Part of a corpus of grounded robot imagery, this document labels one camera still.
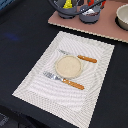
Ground grey pot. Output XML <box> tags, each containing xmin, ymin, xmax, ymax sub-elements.
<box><xmin>79</xmin><ymin>5</ymin><xmax>101</xmax><ymax>24</ymax></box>
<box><xmin>54</xmin><ymin>0</ymin><xmax>78</xmax><ymax>19</ymax></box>

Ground round wooden plate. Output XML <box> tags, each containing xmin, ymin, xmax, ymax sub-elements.
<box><xmin>55</xmin><ymin>55</ymin><xmax>83</xmax><ymax>79</ymax></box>

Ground yellow toy cheese wedge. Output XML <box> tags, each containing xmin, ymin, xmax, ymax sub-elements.
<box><xmin>63</xmin><ymin>0</ymin><xmax>73</xmax><ymax>9</ymax></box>

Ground toy fork wooden handle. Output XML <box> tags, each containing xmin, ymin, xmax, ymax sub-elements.
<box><xmin>43</xmin><ymin>71</ymin><xmax>84</xmax><ymax>90</ymax></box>

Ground beige bowl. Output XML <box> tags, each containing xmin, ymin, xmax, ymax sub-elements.
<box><xmin>116</xmin><ymin>4</ymin><xmax>128</xmax><ymax>30</ymax></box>

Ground red toy tomato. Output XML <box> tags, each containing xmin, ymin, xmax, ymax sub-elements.
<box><xmin>87</xmin><ymin>0</ymin><xmax>106</xmax><ymax>8</ymax></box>

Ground woven grey placemat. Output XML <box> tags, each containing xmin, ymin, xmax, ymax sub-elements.
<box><xmin>13</xmin><ymin>31</ymin><xmax>114</xmax><ymax>128</ymax></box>

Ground grey pot on stove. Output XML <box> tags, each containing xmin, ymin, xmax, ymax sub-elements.
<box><xmin>79</xmin><ymin>5</ymin><xmax>101</xmax><ymax>24</ymax></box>

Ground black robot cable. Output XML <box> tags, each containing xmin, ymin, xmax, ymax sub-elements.
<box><xmin>48</xmin><ymin>0</ymin><xmax>106</xmax><ymax>16</ymax></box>

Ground brown toy stove board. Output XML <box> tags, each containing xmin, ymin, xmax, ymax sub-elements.
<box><xmin>48</xmin><ymin>1</ymin><xmax>128</xmax><ymax>43</ymax></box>

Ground toy knife wooden handle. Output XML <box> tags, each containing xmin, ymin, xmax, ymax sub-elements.
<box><xmin>58</xmin><ymin>49</ymin><xmax>97</xmax><ymax>63</ymax></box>

